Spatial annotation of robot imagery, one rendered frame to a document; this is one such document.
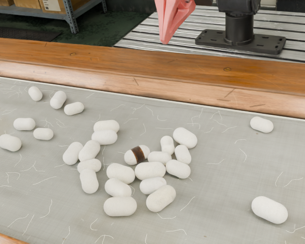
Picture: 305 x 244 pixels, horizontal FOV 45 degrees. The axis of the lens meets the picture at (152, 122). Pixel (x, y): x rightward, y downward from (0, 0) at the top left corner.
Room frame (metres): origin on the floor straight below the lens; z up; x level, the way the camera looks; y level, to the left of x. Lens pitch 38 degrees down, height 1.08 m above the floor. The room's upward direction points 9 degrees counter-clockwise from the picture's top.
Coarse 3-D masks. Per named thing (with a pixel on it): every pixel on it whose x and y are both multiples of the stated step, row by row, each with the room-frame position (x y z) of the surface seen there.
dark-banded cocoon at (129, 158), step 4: (144, 148) 0.36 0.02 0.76; (148, 148) 0.36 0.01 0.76; (128, 152) 0.36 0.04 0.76; (132, 152) 0.35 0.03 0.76; (144, 152) 0.36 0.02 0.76; (148, 152) 0.36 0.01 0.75; (124, 156) 0.36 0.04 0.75; (128, 156) 0.35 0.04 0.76; (132, 156) 0.35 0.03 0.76; (128, 160) 0.35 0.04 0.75; (132, 160) 0.35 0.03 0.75; (136, 160) 0.35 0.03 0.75; (128, 164) 0.35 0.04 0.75; (132, 164) 0.35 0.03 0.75
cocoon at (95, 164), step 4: (88, 160) 0.36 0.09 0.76; (92, 160) 0.35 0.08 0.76; (96, 160) 0.35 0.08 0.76; (80, 164) 0.35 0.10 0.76; (84, 164) 0.35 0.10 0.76; (88, 164) 0.35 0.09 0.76; (92, 164) 0.35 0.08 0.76; (96, 164) 0.35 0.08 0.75; (100, 164) 0.35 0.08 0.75; (80, 168) 0.35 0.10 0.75; (84, 168) 0.35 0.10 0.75; (92, 168) 0.35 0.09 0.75; (96, 168) 0.35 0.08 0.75; (100, 168) 0.35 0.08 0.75; (80, 172) 0.35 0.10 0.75
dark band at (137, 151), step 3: (135, 147) 0.36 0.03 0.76; (138, 147) 0.36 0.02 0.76; (132, 150) 0.36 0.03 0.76; (135, 150) 0.36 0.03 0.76; (138, 150) 0.36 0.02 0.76; (141, 150) 0.36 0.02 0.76; (135, 153) 0.35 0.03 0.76; (138, 153) 0.35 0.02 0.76; (141, 153) 0.35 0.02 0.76; (135, 156) 0.35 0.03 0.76; (138, 156) 0.35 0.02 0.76; (141, 156) 0.35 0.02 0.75; (144, 156) 0.35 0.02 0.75; (138, 159) 0.35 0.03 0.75; (141, 159) 0.35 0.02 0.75; (144, 159) 0.35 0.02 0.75; (138, 162) 0.35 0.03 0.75
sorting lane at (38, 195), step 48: (0, 96) 0.59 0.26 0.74; (48, 96) 0.56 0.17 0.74; (96, 96) 0.53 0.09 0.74; (48, 144) 0.43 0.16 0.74; (144, 144) 0.39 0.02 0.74; (240, 144) 0.36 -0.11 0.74; (288, 144) 0.34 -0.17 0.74; (0, 192) 0.34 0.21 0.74; (48, 192) 0.33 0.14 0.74; (96, 192) 0.32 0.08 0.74; (192, 192) 0.29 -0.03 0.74; (240, 192) 0.28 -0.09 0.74; (288, 192) 0.27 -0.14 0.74; (48, 240) 0.26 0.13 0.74; (96, 240) 0.25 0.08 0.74; (144, 240) 0.24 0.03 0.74; (192, 240) 0.23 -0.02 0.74; (240, 240) 0.22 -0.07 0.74; (288, 240) 0.21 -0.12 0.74
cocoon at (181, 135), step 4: (180, 128) 0.39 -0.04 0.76; (184, 128) 0.39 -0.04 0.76; (176, 132) 0.38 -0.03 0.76; (180, 132) 0.38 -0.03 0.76; (184, 132) 0.38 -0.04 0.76; (188, 132) 0.38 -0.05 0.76; (176, 136) 0.38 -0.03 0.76; (180, 136) 0.37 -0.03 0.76; (184, 136) 0.37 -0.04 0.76; (188, 136) 0.37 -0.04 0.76; (192, 136) 0.37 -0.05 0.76; (176, 140) 0.38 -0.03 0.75; (180, 140) 0.37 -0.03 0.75; (184, 140) 0.36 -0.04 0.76; (188, 140) 0.36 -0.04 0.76; (192, 140) 0.36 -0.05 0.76; (196, 140) 0.36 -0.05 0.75; (184, 144) 0.36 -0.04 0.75; (188, 144) 0.36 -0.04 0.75; (192, 144) 0.36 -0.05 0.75; (196, 144) 0.36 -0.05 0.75; (188, 148) 0.36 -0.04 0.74
